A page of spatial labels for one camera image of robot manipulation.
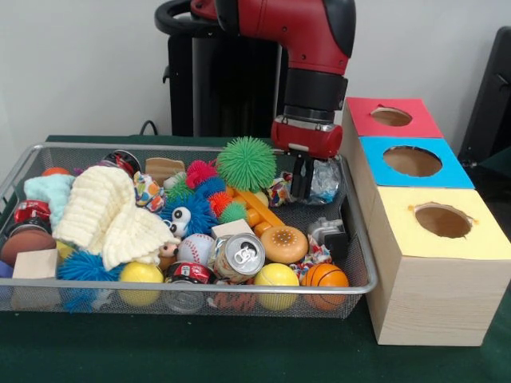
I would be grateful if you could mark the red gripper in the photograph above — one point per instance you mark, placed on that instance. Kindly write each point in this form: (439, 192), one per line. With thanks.
(311, 141)

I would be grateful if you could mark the crushed clear plastic bottle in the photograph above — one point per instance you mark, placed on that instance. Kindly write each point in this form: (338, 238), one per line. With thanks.
(325, 179)

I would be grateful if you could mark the cream waffle cloth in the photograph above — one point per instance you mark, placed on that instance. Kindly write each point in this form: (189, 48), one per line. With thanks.
(108, 215)

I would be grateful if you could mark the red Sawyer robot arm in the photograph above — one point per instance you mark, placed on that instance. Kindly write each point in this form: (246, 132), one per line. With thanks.
(315, 40)

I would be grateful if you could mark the wooden box with three holes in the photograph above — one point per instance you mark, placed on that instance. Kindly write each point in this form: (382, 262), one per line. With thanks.
(431, 303)

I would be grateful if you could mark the green spiky rubber ball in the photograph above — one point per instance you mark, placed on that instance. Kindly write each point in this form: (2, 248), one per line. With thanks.
(246, 163)

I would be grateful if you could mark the opened silver drink can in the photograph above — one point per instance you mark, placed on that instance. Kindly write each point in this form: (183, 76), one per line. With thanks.
(238, 257)

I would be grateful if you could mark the white baseball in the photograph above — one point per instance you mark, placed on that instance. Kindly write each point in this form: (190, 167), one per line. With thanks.
(195, 247)

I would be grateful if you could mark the orange plush toy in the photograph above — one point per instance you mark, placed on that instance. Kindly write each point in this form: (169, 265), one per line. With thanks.
(167, 251)

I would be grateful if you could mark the side table with green cloth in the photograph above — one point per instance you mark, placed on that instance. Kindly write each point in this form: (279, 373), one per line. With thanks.
(499, 163)

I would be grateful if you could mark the black upright panel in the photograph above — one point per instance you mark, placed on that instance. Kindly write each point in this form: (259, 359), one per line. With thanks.
(491, 91)

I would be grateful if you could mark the purple spiky rubber ball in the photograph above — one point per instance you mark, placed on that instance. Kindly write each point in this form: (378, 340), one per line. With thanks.
(78, 171)

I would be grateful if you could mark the blue spiky ball with eyes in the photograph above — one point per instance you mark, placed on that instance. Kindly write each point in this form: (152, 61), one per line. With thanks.
(80, 269)

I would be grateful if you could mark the mint knitted cloth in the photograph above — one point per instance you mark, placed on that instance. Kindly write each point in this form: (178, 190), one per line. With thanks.
(48, 191)

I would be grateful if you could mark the plain wooden block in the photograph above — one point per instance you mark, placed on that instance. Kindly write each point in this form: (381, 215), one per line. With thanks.
(35, 265)

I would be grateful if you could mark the brown toy football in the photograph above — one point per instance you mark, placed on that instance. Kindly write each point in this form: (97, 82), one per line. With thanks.
(26, 245)

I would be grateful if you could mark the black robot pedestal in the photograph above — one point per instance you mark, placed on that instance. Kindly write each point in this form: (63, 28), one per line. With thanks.
(215, 80)

